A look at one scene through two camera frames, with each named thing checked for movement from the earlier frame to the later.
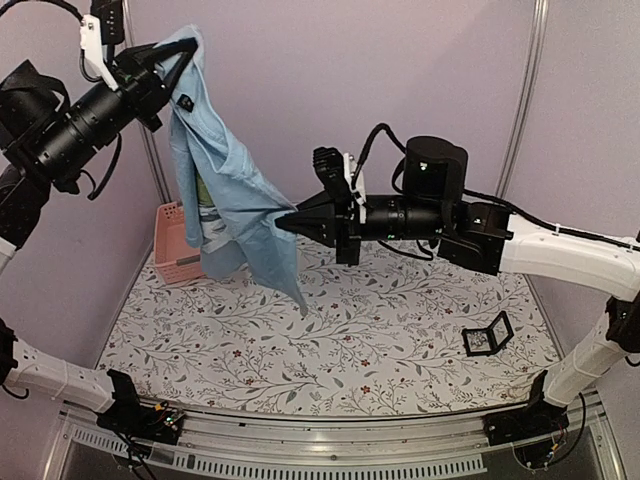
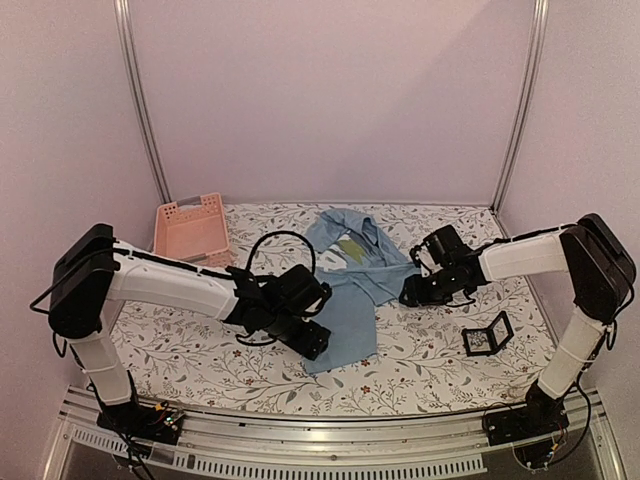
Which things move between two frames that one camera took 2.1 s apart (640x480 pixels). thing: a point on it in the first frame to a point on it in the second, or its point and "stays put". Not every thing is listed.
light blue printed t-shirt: [231, 203] to [362, 271]
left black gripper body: [145, 84] to [309, 346]
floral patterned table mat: [401, 335] stays put
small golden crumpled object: [477, 338] stays put
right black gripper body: [347, 231] to [438, 292]
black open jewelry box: [488, 340] stays put
